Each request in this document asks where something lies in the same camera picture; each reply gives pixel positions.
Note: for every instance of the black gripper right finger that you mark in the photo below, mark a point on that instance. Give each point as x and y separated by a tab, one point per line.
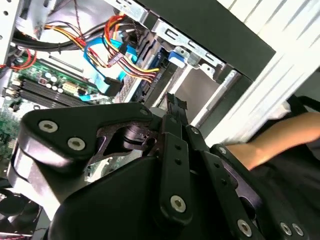
225	185

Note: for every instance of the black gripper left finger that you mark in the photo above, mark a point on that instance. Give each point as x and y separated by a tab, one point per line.
75	125

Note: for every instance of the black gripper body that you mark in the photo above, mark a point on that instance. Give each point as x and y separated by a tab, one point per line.
112	205

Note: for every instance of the hard disk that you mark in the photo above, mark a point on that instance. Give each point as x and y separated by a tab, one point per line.
197	90

